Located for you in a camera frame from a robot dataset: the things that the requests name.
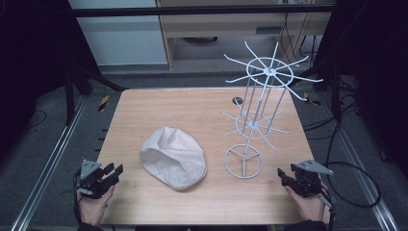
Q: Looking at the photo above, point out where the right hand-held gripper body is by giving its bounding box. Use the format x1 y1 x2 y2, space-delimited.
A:
287 159 335 197

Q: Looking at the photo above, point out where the person's right hand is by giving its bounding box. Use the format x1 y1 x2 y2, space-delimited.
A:
284 184 329 222

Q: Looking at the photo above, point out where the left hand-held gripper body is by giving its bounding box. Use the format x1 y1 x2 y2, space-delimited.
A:
75 159 114 200

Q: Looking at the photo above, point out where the person's left hand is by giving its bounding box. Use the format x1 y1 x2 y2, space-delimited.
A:
76 184 115 227

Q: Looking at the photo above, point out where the black horizontal bar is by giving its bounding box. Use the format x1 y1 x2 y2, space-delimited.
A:
68 4 338 17

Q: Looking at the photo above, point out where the black cable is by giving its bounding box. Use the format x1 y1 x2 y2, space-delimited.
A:
61 169 85 225
320 121 382 210

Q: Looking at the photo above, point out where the white wire hat rack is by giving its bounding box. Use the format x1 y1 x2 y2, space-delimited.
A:
219 40 324 180

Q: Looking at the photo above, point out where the wooden desk with drawer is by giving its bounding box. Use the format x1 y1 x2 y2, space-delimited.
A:
155 0 337 70

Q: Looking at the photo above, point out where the white cabinet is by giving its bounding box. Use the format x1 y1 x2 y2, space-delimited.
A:
67 0 169 67

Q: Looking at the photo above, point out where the white cap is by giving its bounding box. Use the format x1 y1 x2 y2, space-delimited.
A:
139 125 208 192

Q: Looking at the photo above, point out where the aluminium floor rail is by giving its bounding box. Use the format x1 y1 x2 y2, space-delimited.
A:
317 92 402 231
9 95 89 231

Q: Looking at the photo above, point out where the black metal stand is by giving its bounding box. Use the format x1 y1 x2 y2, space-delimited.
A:
64 54 129 126
297 57 344 123

